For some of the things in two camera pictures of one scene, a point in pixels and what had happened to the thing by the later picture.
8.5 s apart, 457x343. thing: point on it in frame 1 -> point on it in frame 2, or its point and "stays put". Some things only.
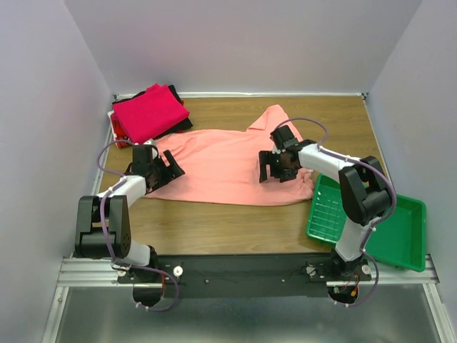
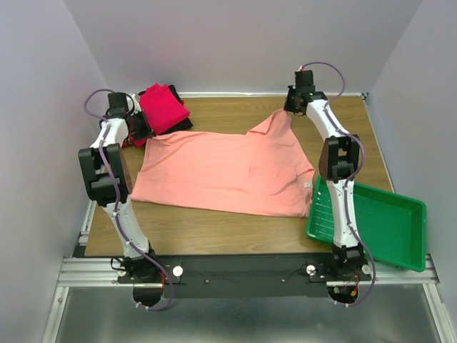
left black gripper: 171,172 -> 133,113
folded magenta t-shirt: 143,117 stays put
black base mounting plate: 245,275 stays put
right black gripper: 266,157 -> 286,107
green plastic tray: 399,239 stays put
